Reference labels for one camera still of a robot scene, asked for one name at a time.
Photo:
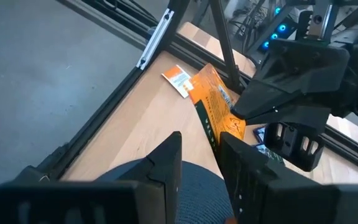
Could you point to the silver frame bracket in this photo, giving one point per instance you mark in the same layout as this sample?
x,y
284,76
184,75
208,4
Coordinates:
x,y
155,37

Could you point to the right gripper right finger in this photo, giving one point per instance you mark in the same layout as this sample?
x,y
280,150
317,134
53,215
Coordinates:
x,y
275,202

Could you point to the round dark woven placemat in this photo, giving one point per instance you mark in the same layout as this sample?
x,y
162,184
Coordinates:
x,y
197,193

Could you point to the orange white tea packet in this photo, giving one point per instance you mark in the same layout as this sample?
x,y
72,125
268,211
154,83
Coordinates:
x,y
177,79

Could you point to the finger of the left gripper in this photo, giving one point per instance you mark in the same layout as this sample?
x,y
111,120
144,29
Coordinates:
x,y
259,99
297,116

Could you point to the orange peach tea packet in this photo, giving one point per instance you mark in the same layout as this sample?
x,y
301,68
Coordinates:
x,y
216,102

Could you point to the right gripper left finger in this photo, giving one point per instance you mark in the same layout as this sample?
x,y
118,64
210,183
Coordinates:
x,y
89,202

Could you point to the computer with blue lights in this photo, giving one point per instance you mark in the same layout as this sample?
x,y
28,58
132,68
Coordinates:
x,y
275,34

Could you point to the blackcurrant tea packet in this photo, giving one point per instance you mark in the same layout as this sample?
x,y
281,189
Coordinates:
x,y
258,134

